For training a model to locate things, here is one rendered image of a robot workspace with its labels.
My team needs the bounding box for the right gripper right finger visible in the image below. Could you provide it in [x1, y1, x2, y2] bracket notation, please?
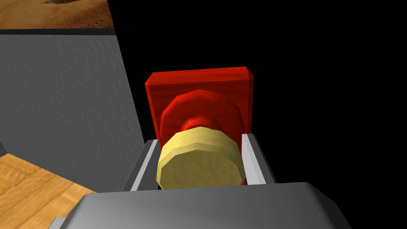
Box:
[241, 133, 277, 186]

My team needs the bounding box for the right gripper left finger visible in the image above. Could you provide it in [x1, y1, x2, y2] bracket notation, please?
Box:
[122, 138, 163, 192]

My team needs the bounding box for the red and yellow door knob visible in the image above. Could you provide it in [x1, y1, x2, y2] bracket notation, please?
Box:
[144, 66, 255, 190]

